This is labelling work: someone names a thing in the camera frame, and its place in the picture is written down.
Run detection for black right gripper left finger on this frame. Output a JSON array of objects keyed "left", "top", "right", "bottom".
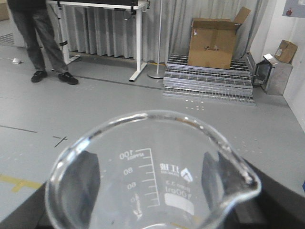
[{"left": 0, "top": 152, "right": 100, "bottom": 229}]

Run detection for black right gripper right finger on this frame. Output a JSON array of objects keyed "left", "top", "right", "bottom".
[{"left": 202, "top": 153, "right": 305, "bottom": 229}]

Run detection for clear 100ml glass beaker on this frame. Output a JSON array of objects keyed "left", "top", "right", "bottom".
[{"left": 45, "top": 110, "right": 262, "bottom": 229}]

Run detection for grey metal cabinet box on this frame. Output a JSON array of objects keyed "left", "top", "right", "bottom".
[{"left": 252, "top": 53, "right": 293, "bottom": 95}]

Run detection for stack of metal gratings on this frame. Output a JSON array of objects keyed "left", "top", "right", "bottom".
[{"left": 163, "top": 54, "right": 256, "bottom": 106}]

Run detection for white floor lamp stand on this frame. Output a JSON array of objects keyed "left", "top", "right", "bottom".
[{"left": 147, "top": 0, "right": 163, "bottom": 79}]

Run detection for white floor power adapter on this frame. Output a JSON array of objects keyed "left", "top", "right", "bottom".
[{"left": 11, "top": 58, "right": 23, "bottom": 64}]

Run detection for small cardboard box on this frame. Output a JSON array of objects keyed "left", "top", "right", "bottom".
[{"left": 274, "top": 40, "right": 298, "bottom": 63}]

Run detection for large open cardboard box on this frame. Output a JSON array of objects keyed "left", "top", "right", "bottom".
[{"left": 187, "top": 7, "right": 251, "bottom": 69}]

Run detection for grey curtain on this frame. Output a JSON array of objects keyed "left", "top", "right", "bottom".
[{"left": 47, "top": 0, "right": 278, "bottom": 63}]

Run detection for person in grey trousers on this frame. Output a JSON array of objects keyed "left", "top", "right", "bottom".
[{"left": 7, "top": 0, "right": 79, "bottom": 85}]

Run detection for white standing desk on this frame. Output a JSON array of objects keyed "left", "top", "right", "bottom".
[{"left": 47, "top": 0, "right": 149, "bottom": 82}]

